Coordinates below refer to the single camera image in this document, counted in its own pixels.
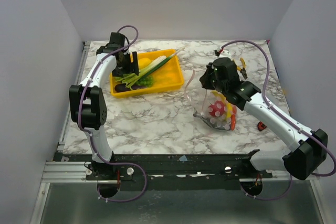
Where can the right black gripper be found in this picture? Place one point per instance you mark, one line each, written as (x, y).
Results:
(207, 77)

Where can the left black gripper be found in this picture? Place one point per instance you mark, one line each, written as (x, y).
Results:
(132, 67)

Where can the purple toy eggplant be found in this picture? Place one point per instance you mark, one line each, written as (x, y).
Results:
(124, 88)

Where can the clear zip top bag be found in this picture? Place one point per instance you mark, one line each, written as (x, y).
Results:
(198, 97)

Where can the green toy grapes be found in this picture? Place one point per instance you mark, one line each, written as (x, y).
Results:
(146, 81)

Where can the red toy apple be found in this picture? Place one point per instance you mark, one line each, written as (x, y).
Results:
(216, 109)

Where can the yellow toy bananas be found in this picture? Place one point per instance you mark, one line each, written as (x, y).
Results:
(229, 108)

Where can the grey toy fish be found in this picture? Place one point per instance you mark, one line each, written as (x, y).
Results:
(214, 123)

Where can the red toy chili pepper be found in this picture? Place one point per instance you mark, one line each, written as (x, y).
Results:
(233, 122)

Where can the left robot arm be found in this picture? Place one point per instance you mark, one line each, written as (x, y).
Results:
(87, 104)

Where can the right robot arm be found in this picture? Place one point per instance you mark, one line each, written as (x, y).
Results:
(306, 148)

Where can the green toy celery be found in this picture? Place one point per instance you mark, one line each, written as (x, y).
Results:
(129, 79)

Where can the yellow toy lemon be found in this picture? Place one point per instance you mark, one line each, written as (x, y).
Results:
(144, 62)

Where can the toy green onion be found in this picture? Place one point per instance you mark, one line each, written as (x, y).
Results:
(158, 63)

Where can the yellow plastic bin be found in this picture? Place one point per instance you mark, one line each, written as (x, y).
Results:
(168, 77)

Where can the red black small tool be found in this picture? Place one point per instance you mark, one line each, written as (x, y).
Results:
(261, 126)

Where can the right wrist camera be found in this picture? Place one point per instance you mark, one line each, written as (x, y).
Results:
(222, 53)

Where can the yellow handled pliers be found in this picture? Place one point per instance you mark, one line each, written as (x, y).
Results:
(242, 68)

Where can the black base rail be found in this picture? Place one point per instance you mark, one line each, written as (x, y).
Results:
(174, 171)

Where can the aluminium frame rail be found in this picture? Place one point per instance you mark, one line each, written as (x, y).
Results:
(45, 186)

